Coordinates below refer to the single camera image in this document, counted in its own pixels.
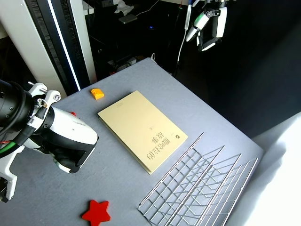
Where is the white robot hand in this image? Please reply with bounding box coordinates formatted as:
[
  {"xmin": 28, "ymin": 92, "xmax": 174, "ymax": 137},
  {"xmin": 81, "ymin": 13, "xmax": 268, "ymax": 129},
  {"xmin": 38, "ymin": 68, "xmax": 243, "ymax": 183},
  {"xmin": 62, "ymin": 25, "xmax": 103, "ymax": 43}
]
[
  {"xmin": 24, "ymin": 106, "xmax": 99, "ymax": 174},
  {"xmin": 185, "ymin": 6, "xmax": 228, "ymax": 53}
]

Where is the beige book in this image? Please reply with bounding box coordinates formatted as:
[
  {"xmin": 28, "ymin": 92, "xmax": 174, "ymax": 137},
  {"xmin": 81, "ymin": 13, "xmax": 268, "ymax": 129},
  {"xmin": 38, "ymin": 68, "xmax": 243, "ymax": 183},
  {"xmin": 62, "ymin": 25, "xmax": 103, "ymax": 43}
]
[{"xmin": 97, "ymin": 90, "xmax": 189, "ymax": 175}]

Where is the orange toy block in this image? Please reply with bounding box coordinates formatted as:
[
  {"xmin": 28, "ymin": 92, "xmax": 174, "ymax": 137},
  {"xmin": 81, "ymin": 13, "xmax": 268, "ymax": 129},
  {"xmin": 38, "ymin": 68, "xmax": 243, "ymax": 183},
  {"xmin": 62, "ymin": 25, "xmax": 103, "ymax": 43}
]
[{"xmin": 90, "ymin": 88, "xmax": 106, "ymax": 101}]

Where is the grey table cloth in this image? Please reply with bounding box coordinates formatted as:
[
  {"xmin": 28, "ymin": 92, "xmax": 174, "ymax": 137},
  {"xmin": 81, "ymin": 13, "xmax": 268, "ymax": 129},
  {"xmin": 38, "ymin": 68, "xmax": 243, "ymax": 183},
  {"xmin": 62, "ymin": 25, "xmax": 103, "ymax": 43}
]
[{"xmin": 0, "ymin": 57, "xmax": 265, "ymax": 226}]

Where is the red star block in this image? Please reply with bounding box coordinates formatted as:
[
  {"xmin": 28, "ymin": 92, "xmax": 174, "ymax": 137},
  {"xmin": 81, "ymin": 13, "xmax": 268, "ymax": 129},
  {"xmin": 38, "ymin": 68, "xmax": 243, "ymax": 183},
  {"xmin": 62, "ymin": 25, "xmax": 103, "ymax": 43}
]
[{"xmin": 81, "ymin": 199, "xmax": 111, "ymax": 226}]

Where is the flat grey device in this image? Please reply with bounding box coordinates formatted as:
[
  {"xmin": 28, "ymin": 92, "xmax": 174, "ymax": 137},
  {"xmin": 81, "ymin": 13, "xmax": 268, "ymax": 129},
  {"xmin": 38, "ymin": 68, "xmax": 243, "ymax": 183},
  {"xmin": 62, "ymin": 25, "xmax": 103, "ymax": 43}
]
[{"xmin": 118, "ymin": 14, "xmax": 138, "ymax": 24}]

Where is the crumpled white cloth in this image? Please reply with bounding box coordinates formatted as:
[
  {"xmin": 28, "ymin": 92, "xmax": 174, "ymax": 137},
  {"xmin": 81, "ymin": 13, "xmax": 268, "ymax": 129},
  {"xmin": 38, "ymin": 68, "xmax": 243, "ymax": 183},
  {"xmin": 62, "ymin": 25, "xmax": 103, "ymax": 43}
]
[{"xmin": 114, "ymin": 0, "xmax": 135, "ymax": 14}]

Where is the white hanging cable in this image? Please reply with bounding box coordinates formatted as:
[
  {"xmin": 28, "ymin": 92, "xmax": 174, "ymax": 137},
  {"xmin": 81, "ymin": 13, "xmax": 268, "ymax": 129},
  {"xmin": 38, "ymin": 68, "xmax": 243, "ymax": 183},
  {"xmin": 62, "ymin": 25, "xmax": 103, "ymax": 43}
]
[{"xmin": 176, "ymin": 0, "xmax": 193, "ymax": 70}]

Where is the thin white cable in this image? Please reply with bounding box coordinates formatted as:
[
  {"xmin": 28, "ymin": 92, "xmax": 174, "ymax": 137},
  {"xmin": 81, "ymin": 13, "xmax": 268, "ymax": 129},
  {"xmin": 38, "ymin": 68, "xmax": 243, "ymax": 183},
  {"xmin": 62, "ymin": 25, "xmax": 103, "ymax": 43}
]
[{"xmin": 135, "ymin": 0, "xmax": 160, "ymax": 17}]

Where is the metal wire rack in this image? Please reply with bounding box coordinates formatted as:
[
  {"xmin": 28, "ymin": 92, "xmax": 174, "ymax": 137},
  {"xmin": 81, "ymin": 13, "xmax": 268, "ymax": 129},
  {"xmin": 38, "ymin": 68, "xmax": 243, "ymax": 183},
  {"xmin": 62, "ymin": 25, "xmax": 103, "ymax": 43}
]
[{"xmin": 138, "ymin": 132, "xmax": 259, "ymax": 226}]

